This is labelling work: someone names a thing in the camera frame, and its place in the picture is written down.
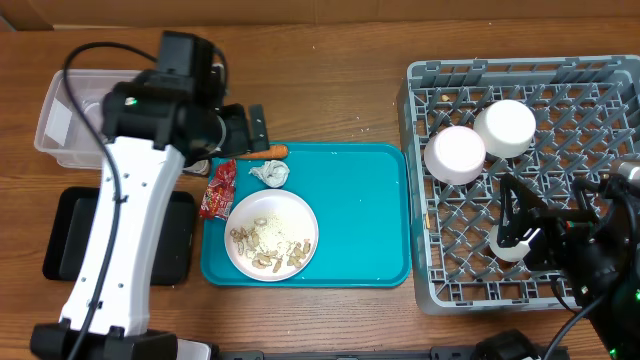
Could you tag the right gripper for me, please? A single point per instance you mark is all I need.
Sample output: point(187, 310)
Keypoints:
point(538, 235)

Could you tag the grey dishwasher rack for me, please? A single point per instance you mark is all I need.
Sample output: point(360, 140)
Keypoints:
point(587, 115)

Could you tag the white bowl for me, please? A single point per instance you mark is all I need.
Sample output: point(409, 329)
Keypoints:
point(506, 127)

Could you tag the red snack wrapper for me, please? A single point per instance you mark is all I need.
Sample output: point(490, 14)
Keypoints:
point(220, 192)

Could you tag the black plastic tray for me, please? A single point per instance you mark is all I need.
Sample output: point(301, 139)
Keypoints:
point(72, 225)

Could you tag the clear plastic storage bin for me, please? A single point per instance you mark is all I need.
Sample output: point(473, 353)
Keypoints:
point(60, 133)

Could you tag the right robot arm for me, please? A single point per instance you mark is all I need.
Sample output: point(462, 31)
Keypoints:
point(607, 293)

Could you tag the pink bowl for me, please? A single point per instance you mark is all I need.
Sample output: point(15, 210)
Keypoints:
point(455, 156)

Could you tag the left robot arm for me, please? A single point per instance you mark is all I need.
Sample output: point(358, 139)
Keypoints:
point(154, 126)

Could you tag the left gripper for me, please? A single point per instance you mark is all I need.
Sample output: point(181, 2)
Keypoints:
point(237, 140)

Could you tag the orange carrot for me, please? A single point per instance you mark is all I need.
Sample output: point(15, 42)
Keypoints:
point(275, 152)

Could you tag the white plate with food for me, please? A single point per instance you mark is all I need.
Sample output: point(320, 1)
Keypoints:
point(271, 235)

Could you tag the white tissue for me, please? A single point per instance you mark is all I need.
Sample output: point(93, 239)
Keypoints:
point(273, 173)

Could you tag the white paper cup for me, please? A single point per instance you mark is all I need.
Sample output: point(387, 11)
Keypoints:
point(511, 254)

